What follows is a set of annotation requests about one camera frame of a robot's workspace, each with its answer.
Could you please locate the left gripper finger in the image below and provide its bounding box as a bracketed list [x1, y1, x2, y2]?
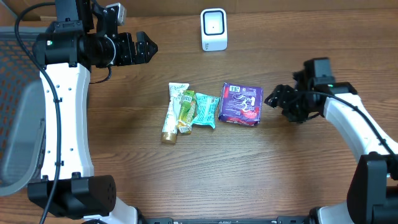
[135, 49, 158, 64]
[136, 31, 158, 50]

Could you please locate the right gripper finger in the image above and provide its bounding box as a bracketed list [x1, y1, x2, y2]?
[264, 93, 288, 108]
[265, 85, 292, 101]

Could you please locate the purple pad package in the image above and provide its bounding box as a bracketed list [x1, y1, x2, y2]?
[218, 83, 263, 126]

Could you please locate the white tube with gold cap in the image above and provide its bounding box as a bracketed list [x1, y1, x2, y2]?
[161, 83, 189, 144]

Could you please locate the teal snack packet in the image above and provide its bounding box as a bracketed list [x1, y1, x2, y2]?
[192, 93, 220, 129]

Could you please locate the green yellow snack packet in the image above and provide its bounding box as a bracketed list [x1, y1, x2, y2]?
[177, 90, 197, 134]

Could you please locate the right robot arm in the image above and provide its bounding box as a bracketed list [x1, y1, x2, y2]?
[264, 57, 397, 223]

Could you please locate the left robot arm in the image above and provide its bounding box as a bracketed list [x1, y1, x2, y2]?
[28, 1, 158, 224]

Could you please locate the white barcode scanner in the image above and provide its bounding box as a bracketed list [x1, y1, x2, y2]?
[200, 8, 228, 52]

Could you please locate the grey plastic mesh basket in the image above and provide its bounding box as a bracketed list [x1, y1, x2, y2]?
[1, 26, 45, 196]

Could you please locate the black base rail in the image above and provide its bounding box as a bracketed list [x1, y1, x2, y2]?
[145, 216, 315, 224]

